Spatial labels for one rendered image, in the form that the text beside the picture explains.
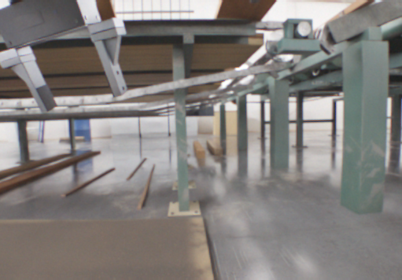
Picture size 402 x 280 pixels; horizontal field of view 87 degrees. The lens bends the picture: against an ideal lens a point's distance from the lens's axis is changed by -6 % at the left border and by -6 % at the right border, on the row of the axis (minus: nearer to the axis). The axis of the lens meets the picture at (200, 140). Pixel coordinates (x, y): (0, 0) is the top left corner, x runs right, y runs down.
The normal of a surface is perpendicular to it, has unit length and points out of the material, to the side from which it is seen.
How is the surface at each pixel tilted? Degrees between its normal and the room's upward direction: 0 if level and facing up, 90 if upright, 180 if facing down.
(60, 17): 113
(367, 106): 90
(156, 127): 90
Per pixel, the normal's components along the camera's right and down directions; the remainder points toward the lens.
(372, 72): 0.07, 0.08
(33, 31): -0.07, 0.48
